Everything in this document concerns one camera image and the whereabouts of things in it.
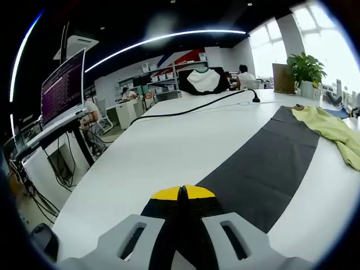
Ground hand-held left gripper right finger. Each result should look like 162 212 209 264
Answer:
175 184 313 270

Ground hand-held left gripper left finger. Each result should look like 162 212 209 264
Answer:
56 185 183 270

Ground yellow grey blue garment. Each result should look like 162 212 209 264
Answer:
193 103 360 235

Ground black laptop stand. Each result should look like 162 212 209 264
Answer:
39 126 96 167

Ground white desk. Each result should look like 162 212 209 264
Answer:
106 100 141 130

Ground black and white shirt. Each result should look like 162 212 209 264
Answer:
178 66 231 96

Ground black monitor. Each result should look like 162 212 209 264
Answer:
132 75 152 87

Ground shelf of white storage boxes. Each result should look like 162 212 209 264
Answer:
116 49 209 98

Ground brown cardboard box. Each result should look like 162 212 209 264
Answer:
272 63 296 94

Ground open silver laptop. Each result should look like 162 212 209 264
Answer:
13 47 91 160

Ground green plant in white pot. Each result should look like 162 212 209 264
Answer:
286 52 329 99

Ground long ceiling light strip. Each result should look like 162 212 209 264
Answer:
84 29 247 73

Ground ceiling air conditioner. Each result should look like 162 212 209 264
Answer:
53 35 100 60

